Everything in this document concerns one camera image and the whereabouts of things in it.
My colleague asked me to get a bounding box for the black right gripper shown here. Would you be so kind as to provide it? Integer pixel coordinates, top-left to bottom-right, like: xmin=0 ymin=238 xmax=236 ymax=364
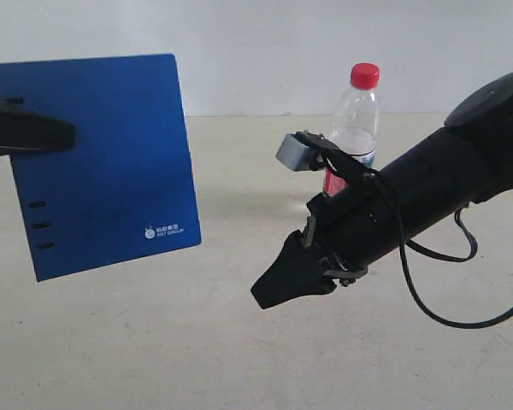
xmin=251 ymin=192 xmax=368 ymax=309

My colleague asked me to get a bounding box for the blue ring binder notebook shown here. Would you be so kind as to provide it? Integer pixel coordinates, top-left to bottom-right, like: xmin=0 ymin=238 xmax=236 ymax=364
xmin=0 ymin=54 xmax=202 ymax=282

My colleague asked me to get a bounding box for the clear plastic water bottle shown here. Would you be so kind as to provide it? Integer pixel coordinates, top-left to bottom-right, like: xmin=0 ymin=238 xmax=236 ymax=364
xmin=322 ymin=62 xmax=380 ymax=197

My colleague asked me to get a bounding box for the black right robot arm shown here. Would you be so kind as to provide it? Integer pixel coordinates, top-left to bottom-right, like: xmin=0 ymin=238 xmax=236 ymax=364
xmin=251 ymin=73 xmax=513 ymax=308

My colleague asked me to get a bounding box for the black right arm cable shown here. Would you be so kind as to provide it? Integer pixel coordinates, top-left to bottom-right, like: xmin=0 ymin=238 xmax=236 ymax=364
xmin=367 ymin=170 xmax=513 ymax=330

